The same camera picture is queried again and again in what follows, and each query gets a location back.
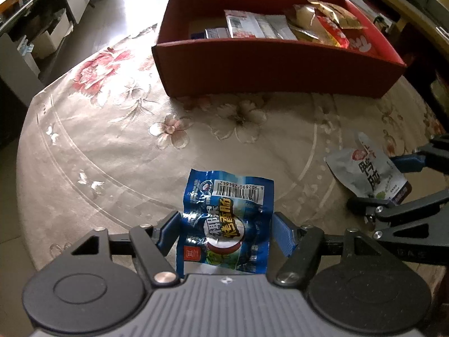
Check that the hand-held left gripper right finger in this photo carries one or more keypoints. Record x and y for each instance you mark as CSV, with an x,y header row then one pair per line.
x,y
283,233

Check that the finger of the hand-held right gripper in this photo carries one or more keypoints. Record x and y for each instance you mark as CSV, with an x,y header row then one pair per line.
x,y
386,210
408,163

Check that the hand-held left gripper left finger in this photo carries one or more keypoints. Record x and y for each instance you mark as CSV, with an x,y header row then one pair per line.
x,y
170,230

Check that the silver snack pouch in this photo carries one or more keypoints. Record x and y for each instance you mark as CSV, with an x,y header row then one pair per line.
x,y
368,175

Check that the blue sausage packet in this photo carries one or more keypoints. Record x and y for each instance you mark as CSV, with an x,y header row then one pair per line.
x,y
224,231

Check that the red cardboard box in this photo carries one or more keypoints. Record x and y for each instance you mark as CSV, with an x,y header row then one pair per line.
x,y
263,70

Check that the round steamed cake packet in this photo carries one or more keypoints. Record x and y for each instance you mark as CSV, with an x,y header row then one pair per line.
x,y
303,17

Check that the floral tablecloth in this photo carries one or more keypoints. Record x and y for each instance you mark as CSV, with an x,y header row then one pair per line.
x,y
105,147

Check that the snack packets inside box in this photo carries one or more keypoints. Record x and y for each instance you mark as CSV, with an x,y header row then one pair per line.
x,y
396,3

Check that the yellow snack packet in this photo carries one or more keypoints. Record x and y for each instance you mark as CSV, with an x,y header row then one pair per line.
x,y
308,36

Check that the gold snack packet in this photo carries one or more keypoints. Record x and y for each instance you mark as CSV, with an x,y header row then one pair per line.
x,y
336,12

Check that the grey snack packet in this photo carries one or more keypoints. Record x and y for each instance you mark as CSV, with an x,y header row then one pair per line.
x,y
279,26

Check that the dark blue snack packet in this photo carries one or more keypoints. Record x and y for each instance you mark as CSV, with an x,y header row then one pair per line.
x,y
210,34

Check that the white storage box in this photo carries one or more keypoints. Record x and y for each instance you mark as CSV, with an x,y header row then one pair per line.
x,y
49,38

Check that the dark long counter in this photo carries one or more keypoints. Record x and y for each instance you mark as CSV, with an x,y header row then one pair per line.
x,y
21,17

